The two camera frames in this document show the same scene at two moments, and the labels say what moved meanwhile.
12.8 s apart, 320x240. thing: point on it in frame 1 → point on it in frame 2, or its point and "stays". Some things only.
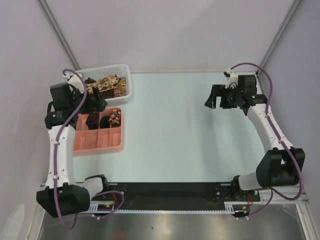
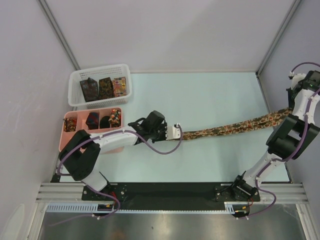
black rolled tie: [104, 122] stays
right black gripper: [211, 102] → [291, 104]
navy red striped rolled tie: [92, 121] stays
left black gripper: [98, 105] → [163, 127]
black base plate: [172, 196] stays
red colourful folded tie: [121, 89] stays
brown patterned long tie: [106, 86] → [254, 122]
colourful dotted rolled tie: [114, 119] stays
